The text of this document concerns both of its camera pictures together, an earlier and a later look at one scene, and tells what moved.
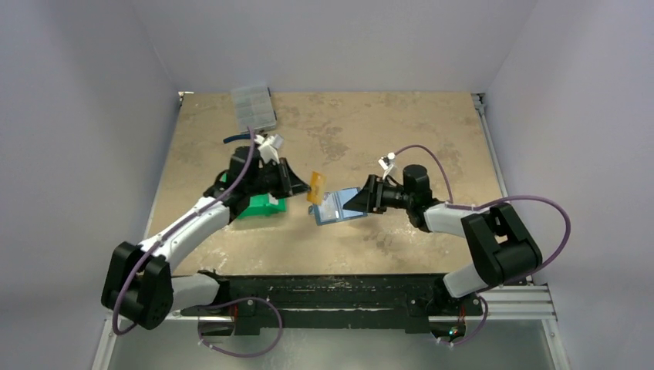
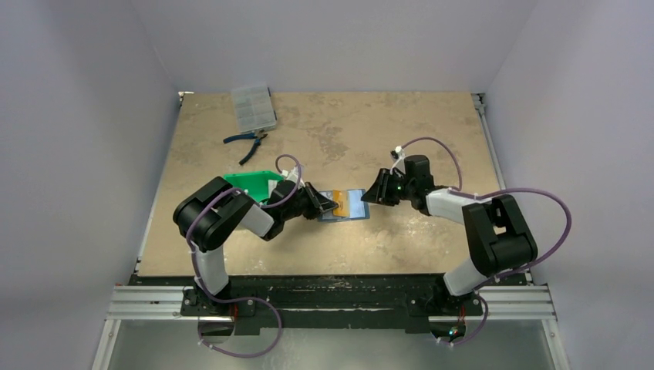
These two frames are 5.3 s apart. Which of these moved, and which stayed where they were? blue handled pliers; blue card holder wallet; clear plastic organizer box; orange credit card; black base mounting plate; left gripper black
Moved: left gripper black; orange credit card
Stayed: blue card holder wallet; blue handled pliers; clear plastic organizer box; black base mounting plate
